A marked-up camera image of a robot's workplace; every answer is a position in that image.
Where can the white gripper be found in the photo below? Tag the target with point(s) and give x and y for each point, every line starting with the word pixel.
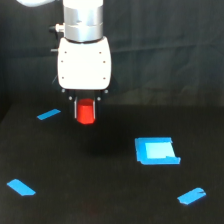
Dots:
pixel 84 68

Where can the red hexagonal block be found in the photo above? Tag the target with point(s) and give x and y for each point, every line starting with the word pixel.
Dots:
pixel 85 111

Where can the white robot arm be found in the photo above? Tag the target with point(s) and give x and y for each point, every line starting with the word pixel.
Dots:
pixel 83 23

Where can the blue tape strip back left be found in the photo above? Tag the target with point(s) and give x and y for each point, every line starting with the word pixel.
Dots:
pixel 48 114

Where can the blue tape strip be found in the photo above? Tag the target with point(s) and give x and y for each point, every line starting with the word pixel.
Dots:
pixel 48 114
pixel 191 196
pixel 21 188

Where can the blue tape square marker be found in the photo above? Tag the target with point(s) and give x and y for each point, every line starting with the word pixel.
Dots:
pixel 155 151

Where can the blue tape strip front left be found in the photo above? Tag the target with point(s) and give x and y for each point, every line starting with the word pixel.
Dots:
pixel 21 188

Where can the blue tape strip front right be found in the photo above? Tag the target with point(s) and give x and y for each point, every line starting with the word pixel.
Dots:
pixel 191 196

